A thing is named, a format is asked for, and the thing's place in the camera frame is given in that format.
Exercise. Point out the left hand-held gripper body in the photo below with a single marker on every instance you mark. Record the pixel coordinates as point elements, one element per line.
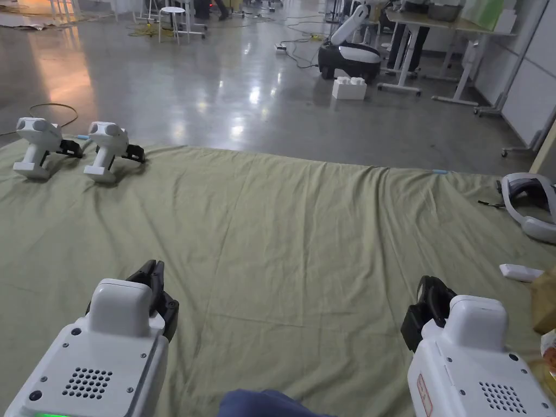
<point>100,360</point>

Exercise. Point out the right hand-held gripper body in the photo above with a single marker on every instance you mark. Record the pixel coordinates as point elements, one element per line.
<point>478,369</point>

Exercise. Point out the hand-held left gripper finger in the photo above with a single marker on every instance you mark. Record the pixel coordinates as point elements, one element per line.
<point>158,291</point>
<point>140,273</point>

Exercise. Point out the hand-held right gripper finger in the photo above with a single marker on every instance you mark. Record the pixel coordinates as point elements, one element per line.
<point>442,304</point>
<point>425,291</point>

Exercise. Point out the clear plastic bag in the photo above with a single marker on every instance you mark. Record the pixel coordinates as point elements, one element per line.
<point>549,360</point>

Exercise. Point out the white flat remote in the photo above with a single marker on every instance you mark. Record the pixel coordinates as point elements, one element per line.
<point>520,272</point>

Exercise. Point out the brown paper bag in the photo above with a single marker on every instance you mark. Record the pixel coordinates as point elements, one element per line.
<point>546,299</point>

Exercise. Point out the spare white hand-held gripper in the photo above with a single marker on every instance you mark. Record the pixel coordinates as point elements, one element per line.
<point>106,150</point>
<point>34,145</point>

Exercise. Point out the white and grey headset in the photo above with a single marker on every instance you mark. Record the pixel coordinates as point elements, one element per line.
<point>536,217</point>

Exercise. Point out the bed with pale green sheet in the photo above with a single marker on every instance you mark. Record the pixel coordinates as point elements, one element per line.
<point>278,243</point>

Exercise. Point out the dark blue garment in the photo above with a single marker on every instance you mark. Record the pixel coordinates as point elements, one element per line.
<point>263,404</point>

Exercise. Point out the white foam box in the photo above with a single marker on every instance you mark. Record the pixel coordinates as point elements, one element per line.
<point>349,88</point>

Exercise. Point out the white and black robot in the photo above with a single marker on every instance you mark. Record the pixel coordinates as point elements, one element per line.
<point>352,50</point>

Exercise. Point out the white power strip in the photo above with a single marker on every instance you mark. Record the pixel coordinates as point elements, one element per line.
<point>281,47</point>

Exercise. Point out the white-legged desk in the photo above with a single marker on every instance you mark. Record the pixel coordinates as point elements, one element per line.
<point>438,19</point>

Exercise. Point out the flat cardboard sheet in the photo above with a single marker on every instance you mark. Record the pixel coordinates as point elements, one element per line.
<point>21,21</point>

